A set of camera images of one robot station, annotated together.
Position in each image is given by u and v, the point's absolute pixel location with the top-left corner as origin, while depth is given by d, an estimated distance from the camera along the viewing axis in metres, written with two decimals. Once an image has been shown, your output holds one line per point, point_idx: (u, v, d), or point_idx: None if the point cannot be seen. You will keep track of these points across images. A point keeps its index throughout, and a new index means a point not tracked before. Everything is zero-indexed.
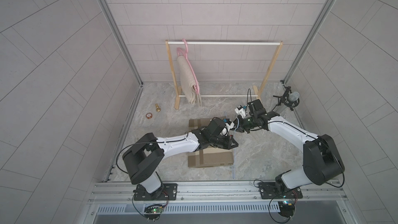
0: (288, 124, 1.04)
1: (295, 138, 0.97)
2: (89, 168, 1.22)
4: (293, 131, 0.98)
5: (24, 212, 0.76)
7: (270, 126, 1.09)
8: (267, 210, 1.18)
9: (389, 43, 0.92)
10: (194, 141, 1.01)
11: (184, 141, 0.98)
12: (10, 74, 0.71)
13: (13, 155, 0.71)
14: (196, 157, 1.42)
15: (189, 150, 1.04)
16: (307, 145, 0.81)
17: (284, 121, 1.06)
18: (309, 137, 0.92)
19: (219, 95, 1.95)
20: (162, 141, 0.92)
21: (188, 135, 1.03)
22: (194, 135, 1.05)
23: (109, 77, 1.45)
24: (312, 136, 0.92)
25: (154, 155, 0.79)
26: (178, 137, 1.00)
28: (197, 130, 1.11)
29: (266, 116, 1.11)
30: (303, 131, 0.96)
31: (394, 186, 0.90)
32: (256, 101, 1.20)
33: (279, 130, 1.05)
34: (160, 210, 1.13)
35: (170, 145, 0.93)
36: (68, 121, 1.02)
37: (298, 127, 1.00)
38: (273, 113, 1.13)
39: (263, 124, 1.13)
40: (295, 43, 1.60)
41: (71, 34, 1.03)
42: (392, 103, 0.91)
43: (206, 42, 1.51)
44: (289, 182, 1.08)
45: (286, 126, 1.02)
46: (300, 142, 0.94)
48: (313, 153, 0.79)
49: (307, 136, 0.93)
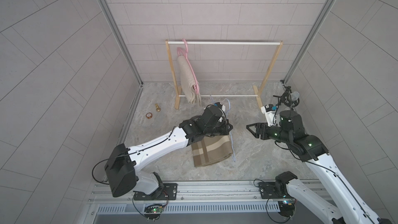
0: (341, 180, 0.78)
1: (344, 207, 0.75)
2: (89, 168, 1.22)
4: (346, 197, 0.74)
5: (24, 213, 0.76)
7: (313, 168, 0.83)
8: (265, 210, 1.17)
9: (389, 43, 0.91)
10: (179, 137, 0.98)
11: (164, 143, 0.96)
12: (10, 74, 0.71)
13: (13, 154, 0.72)
14: (201, 156, 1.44)
15: (179, 146, 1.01)
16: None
17: (337, 172, 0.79)
18: (367, 220, 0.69)
19: (219, 95, 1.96)
20: (137, 151, 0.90)
21: (171, 134, 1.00)
22: (181, 129, 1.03)
23: (109, 77, 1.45)
24: (372, 220, 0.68)
25: (125, 170, 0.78)
26: (156, 140, 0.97)
28: (186, 122, 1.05)
29: (308, 145, 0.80)
30: (360, 205, 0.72)
31: (395, 186, 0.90)
32: (296, 118, 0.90)
33: (326, 183, 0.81)
34: (160, 210, 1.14)
35: (144, 153, 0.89)
36: (68, 121, 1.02)
37: (354, 194, 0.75)
38: (320, 149, 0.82)
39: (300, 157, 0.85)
40: (295, 43, 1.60)
41: (71, 34, 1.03)
42: (392, 103, 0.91)
43: (206, 42, 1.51)
44: (293, 195, 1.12)
45: (338, 184, 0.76)
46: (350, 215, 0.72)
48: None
49: (367, 216, 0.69)
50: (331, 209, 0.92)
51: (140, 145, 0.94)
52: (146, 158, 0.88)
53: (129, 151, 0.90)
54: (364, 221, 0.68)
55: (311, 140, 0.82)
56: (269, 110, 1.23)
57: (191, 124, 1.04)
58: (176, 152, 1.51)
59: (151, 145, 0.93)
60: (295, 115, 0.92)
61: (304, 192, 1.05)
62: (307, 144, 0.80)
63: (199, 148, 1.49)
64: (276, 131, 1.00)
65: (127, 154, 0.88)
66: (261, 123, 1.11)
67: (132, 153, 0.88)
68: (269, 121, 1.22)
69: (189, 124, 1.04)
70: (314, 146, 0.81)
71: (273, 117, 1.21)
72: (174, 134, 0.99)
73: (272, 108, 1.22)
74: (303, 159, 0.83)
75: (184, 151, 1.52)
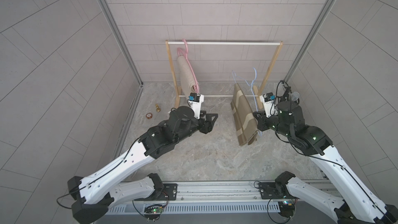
0: (347, 172, 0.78)
1: (352, 199, 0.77)
2: (89, 168, 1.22)
4: (354, 190, 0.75)
5: (24, 213, 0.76)
7: (320, 164, 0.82)
8: (266, 210, 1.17)
9: (389, 43, 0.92)
10: (136, 157, 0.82)
11: (118, 168, 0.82)
12: (11, 74, 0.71)
13: (13, 154, 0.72)
14: (242, 137, 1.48)
15: (143, 165, 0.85)
16: None
17: (343, 164, 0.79)
18: (377, 211, 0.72)
19: (237, 76, 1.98)
20: (86, 183, 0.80)
21: (127, 154, 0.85)
22: (141, 143, 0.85)
23: (109, 77, 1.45)
24: (381, 210, 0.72)
25: (76, 209, 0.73)
26: (112, 164, 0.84)
28: (149, 132, 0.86)
29: (312, 139, 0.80)
30: (369, 196, 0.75)
31: (395, 186, 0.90)
32: (297, 110, 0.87)
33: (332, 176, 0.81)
34: (160, 210, 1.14)
35: (96, 184, 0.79)
36: (69, 121, 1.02)
37: (361, 185, 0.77)
38: (324, 140, 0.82)
39: (304, 149, 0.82)
40: (295, 43, 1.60)
41: (71, 34, 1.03)
42: (392, 103, 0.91)
43: (206, 42, 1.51)
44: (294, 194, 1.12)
45: (346, 178, 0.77)
46: (359, 208, 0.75)
48: None
49: (376, 207, 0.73)
50: (331, 199, 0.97)
51: (94, 174, 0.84)
52: (97, 191, 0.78)
53: (80, 184, 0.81)
54: (374, 212, 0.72)
55: (314, 133, 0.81)
56: (268, 100, 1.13)
57: (155, 132, 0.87)
58: (176, 152, 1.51)
59: (103, 174, 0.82)
60: (294, 107, 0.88)
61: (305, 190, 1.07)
62: (311, 139, 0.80)
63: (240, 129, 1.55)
64: (274, 124, 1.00)
65: (78, 188, 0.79)
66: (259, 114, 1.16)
67: (82, 187, 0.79)
68: (268, 112, 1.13)
69: (154, 132, 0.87)
70: (319, 139, 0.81)
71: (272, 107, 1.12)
72: (129, 154, 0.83)
73: (271, 98, 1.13)
74: (308, 153, 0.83)
75: (184, 151, 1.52)
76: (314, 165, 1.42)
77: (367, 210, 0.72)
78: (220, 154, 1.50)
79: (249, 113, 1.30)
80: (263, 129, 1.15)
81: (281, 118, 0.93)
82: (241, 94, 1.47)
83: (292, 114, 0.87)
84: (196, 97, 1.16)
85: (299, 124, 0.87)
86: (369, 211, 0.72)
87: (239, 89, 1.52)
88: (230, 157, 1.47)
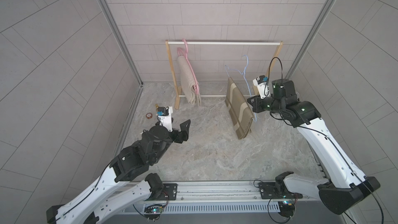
0: (331, 141, 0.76)
1: (331, 168, 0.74)
2: (89, 168, 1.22)
4: (333, 157, 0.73)
5: (24, 213, 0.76)
7: (302, 131, 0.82)
8: (266, 210, 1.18)
9: (389, 43, 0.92)
10: (108, 184, 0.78)
11: (91, 196, 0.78)
12: (10, 74, 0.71)
13: (13, 155, 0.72)
14: (239, 129, 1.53)
15: (118, 188, 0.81)
16: (352, 194, 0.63)
17: (327, 134, 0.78)
18: (354, 178, 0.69)
19: (229, 70, 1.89)
20: (61, 214, 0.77)
21: (98, 181, 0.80)
22: (112, 170, 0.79)
23: (109, 77, 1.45)
24: (359, 178, 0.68)
25: None
26: (85, 192, 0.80)
28: (119, 155, 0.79)
29: (300, 111, 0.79)
30: (349, 165, 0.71)
31: (395, 186, 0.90)
32: (288, 85, 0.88)
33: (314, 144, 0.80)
34: (160, 210, 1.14)
35: (70, 214, 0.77)
36: (69, 121, 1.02)
37: (343, 154, 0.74)
38: (314, 113, 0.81)
39: (294, 120, 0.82)
40: (296, 43, 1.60)
41: (71, 34, 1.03)
42: (392, 103, 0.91)
43: (207, 42, 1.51)
44: (291, 187, 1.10)
45: (327, 145, 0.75)
46: (338, 176, 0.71)
48: (354, 200, 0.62)
49: (354, 175, 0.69)
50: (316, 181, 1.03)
51: (68, 202, 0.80)
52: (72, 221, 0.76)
53: (56, 215, 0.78)
54: (351, 179, 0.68)
55: (303, 106, 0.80)
56: (261, 82, 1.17)
57: (125, 157, 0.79)
58: (176, 152, 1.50)
59: (77, 202, 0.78)
60: (287, 82, 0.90)
61: (295, 178, 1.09)
62: (299, 109, 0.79)
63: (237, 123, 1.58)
64: (269, 103, 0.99)
65: (55, 220, 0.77)
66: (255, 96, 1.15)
67: (57, 219, 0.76)
68: (262, 94, 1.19)
69: (124, 157, 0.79)
70: (308, 111, 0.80)
71: (265, 89, 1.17)
72: (101, 181, 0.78)
73: (264, 80, 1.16)
74: (295, 125, 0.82)
75: (184, 151, 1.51)
76: (314, 165, 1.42)
77: (344, 177, 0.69)
78: (220, 154, 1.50)
79: (243, 103, 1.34)
80: (259, 111, 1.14)
81: (274, 94, 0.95)
82: (234, 86, 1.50)
83: (283, 87, 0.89)
84: (164, 110, 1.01)
85: (290, 98, 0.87)
86: (345, 178, 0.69)
87: (231, 81, 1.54)
88: (230, 157, 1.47)
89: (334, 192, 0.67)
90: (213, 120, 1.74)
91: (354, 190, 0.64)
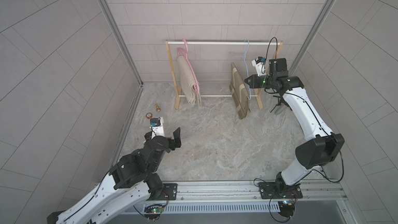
0: (308, 104, 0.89)
1: (304, 124, 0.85)
2: (89, 168, 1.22)
4: (307, 115, 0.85)
5: (24, 213, 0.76)
7: (287, 98, 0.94)
8: (267, 210, 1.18)
9: (389, 43, 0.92)
10: (107, 191, 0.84)
11: (90, 202, 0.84)
12: (10, 74, 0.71)
13: (13, 155, 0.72)
14: (240, 110, 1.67)
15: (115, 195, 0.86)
16: (316, 143, 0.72)
17: (305, 98, 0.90)
18: (321, 131, 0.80)
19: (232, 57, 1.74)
20: (61, 221, 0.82)
21: (98, 188, 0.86)
22: (111, 178, 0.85)
23: (109, 77, 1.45)
24: (325, 131, 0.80)
25: None
26: (84, 198, 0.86)
28: (119, 163, 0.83)
29: (286, 81, 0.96)
30: (318, 122, 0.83)
31: (395, 186, 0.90)
32: (281, 61, 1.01)
33: (293, 107, 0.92)
34: (160, 210, 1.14)
35: (71, 220, 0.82)
36: (69, 121, 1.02)
37: (315, 114, 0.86)
38: (298, 84, 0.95)
39: (280, 89, 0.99)
40: (296, 43, 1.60)
41: (71, 34, 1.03)
42: (391, 103, 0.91)
43: (207, 42, 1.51)
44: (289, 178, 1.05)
45: (302, 106, 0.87)
46: (308, 130, 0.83)
48: (316, 146, 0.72)
49: (322, 129, 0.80)
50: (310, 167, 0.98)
51: (69, 209, 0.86)
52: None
53: (57, 221, 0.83)
54: (317, 131, 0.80)
55: (290, 78, 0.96)
56: (259, 62, 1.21)
57: (124, 165, 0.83)
58: (176, 152, 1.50)
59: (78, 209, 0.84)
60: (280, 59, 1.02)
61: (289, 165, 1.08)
62: (285, 80, 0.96)
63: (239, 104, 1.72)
64: (265, 79, 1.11)
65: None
66: (252, 75, 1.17)
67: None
68: (259, 72, 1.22)
69: (123, 165, 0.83)
70: (293, 82, 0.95)
71: (263, 68, 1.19)
72: (100, 188, 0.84)
73: (261, 60, 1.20)
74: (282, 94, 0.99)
75: (184, 151, 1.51)
76: None
77: (312, 129, 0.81)
78: (220, 154, 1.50)
79: (240, 85, 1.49)
80: (255, 87, 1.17)
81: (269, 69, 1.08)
82: (235, 70, 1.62)
83: (275, 62, 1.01)
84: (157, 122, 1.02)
85: (282, 72, 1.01)
86: (313, 129, 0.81)
87: (233, 67, 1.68)
88: (230, 157, 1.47)
89: (306, 144, 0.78)
90: (213, 120, 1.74)
91: (320, 139, 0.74)
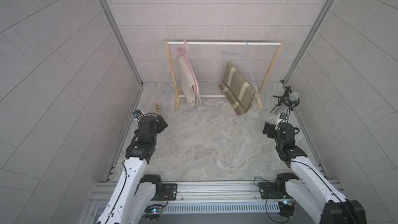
0: (315, 171, 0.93)
1: (317, 191, 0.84)
2: (89, 169, 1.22)
4: (315, 181, 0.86)
5: (24, 213, 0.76)
7: (295, 167, 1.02)
8: (265, 210, 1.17)
9: (389, 43, 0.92)
10: (136, 165, 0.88)
11: (127, 182, 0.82)
12: (10, 74, 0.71)
13: (13, 154, 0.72)
14: (239, 107, 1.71)
15: (143, 171, 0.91)
16: (332, 208, 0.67)
17: (310, 166, 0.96)
18: (334, 197, 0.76)
19: (227, 56, 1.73)
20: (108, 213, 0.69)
21: (126, 170, 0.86)
22: (131, 159, 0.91)
23: (109, 77, 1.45)
24: (338, 196, 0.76)
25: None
26: (117, 186, 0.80)
28: (130, 148, 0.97)
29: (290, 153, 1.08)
30: (330, 187, 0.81)
31: (395, 186, 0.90)
32: (289, 131, 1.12)
33: (302, 174, 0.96)
34: (160, 210, 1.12)
35: (118, 205, 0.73)
36: (68, 121, 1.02)
37: (325, 180, 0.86)
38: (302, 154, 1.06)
39: (286, 159, 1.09)
40: (295, 43, 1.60)
41: (71, 34, 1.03)
42: (392, 103, 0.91)
43: (207, 42, 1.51)
44: (291, 191, 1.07)
45: (309, 172, 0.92)
46: (322, 197, 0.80)
48: (334, 214, 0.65)
49: (333, 194, 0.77)
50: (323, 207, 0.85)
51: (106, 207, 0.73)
52: (124, 210, 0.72)
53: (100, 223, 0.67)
54: (329, 196, 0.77)
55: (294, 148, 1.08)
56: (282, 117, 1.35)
57: (136, 146, 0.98)
58: (176, 152, 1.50)
59: (118, 195, 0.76)
60: (289, 128, 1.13)
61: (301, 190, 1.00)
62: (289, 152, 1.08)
63: (235, 102, 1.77)
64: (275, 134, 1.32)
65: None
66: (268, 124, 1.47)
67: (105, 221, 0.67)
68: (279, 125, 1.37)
69: (134, 147, 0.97)
70: (296, 153, 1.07)
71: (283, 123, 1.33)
72: (129, 168, 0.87)
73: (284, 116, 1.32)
74: (288, 164, 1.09)
75: (184, 151, 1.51)
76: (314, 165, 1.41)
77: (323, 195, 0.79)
78: (220, 154, 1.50)
79: (245, 83, 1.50)
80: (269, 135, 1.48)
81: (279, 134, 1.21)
82: (233, 70, 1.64)
83: (285, 132, 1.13)
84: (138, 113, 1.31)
85: (288, 141, 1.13)
86: (325, 195, 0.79)
87: (231, 66, 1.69)
88: (230, 158, 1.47)
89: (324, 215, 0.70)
90: (213, 120, 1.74)
91: (334, 205, 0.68)
